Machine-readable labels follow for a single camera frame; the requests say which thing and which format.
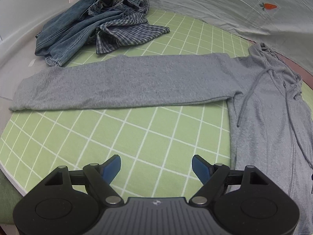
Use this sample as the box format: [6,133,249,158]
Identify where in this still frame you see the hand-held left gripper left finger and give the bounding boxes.
[44,154,123,205]

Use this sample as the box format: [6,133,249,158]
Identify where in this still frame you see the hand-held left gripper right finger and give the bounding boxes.
[189,155,270,205]

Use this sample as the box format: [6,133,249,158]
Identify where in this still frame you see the grey zip hoodie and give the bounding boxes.
[9,42,313,235]

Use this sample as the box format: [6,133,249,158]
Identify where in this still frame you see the green grid mat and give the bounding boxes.
[0,8,255,194]

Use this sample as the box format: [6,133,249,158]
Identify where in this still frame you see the blue plaid shirt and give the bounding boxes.
[95,0,170,54]

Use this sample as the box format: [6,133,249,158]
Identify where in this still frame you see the blue denim jeans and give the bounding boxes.
[34,0,145,67]

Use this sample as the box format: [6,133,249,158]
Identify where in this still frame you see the white printed bed sheet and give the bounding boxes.
[0,0,313,152]

